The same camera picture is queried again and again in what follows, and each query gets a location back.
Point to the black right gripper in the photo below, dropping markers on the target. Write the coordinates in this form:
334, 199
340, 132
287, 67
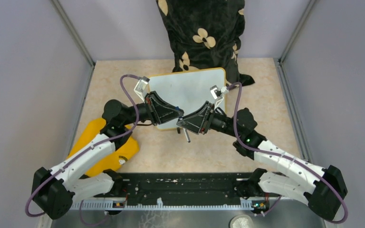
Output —
199, 121

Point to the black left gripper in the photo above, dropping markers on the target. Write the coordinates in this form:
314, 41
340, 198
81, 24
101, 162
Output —
160, 110

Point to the whiteboard marker pen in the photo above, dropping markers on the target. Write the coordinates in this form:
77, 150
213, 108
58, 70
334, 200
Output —
186, 135

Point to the yellow-framed whiteboard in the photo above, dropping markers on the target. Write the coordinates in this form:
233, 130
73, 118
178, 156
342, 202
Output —
188, 90

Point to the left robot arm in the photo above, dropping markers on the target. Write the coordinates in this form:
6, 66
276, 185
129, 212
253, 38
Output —
54, 190

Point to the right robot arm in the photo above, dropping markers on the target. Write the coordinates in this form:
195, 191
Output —
322, 189

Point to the yellow plastic object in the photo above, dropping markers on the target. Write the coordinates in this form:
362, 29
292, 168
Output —
113, 161

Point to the black floral pillow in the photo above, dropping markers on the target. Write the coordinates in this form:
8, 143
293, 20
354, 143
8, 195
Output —
205, 34

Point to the round metal disc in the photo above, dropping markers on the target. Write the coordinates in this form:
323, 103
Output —
241, 221

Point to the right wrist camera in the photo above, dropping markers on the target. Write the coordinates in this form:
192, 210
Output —
218, 94

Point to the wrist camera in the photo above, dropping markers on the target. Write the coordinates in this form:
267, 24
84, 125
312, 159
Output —
141, 88
218, 94

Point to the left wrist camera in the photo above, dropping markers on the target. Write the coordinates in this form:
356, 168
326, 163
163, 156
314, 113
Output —
141, 88

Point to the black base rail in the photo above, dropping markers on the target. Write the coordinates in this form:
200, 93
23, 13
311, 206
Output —
189, 191

